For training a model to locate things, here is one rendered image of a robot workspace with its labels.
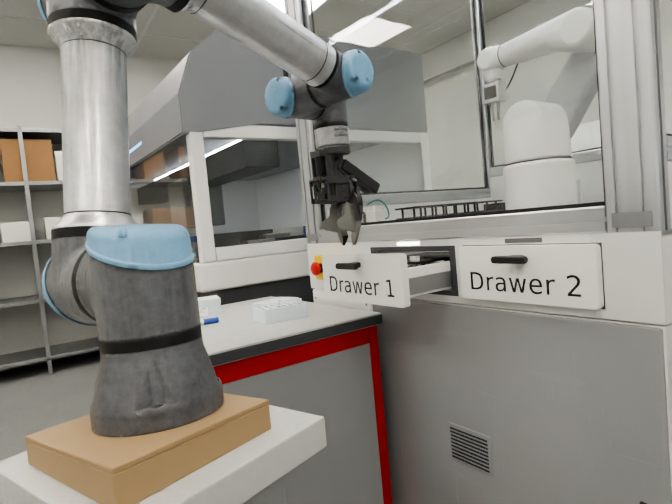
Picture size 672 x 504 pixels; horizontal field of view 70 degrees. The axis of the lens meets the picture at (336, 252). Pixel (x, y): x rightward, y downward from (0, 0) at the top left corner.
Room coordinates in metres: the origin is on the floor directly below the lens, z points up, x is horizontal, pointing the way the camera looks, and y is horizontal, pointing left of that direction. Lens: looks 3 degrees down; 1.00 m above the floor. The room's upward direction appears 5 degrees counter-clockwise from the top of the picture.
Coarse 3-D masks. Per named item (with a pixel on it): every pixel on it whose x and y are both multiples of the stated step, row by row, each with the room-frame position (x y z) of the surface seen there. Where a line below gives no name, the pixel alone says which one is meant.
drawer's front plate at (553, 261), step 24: (480, 264) 0.98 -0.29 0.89; (504, 264) 0.94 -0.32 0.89; (528, 264) 0.89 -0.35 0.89; (552, 264) 0.86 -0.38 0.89; (576, 264) 0.82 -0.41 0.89; (600, 264) 0.80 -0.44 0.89; (528, 288) 0.90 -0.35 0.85; (552, 288) 0.86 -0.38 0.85; (576, 288) 0.82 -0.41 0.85; (600, 288) 0.80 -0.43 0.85
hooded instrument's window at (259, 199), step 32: (160, 160) 1.98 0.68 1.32; (224, 160) 1.79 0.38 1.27; (256, 160) 1.87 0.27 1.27; (288, 160) 1.95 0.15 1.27; (160, 192) 2.03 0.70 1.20; (224, 192) 1.79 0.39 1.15; (256, 192) 1.86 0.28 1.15; (288, 192) 1.94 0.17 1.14; (192, 224) 1.74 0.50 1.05; (224, 224) 1.78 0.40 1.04; (256, 224) 1.85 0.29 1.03; (288, 224) 1.93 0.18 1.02
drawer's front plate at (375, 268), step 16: (336, 256) 1.15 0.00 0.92; (352, 256) 1.10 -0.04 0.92; (368, 256) 1.05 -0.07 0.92; (384, 256) 1.01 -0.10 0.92; (400, 256) 0.97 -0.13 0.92; (336, 272) 1.16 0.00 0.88; (352, 272) 1.10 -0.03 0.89; (368, 272) 1.06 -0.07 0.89; (384, 272) 1.01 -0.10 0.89; (400, 272) 0.97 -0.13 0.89; (352, 288) 1.11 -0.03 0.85; (384, 288) 1.02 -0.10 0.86; (400, 288) 0.98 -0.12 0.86; (384, 304) 1.02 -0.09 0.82; (400, 304) 0.98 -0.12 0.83
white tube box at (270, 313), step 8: (272, 304) 1.33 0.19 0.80; (288, 304) 1.31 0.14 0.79; (296, 304) 1.28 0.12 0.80; (304, 304) 1.29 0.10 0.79; (256, 312) 1.28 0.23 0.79; (264, 312) 1.23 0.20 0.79; (272, 312) 1.24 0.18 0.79; (280, 312) 1.25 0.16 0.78; (288, 312) 1.26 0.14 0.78; (296, 312) 1.28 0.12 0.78; (304, 312) 1.29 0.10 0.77; (256, 320) 1.28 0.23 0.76; (264, 320) 1.23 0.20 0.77; (272, 320) 1.24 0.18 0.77; (280, 320) 1.25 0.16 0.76
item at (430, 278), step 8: (432, 264) 1.05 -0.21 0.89; (440, 264) 1.06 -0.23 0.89; (448, 264) 1.08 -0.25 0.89; (408, 272) 1.00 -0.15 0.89; (416, 272) 1.02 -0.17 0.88; (424, 272) 1.03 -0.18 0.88; (432, 272) 1.05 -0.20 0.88; (440, 272) 1.06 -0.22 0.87; (448, 272) 1.07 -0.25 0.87; (416, 280) 1.01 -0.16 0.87; (424, 280) 1.03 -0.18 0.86; (432, 280) 1.04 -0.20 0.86; (440, 280) 1.05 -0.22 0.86; (448, 280) 1.07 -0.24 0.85; (416, 288) 1.01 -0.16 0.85; (424, 288) 1.03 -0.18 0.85; (432, 288) 1.04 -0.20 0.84; (440, 288) 1.05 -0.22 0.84; (448, 288) 1.07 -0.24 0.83
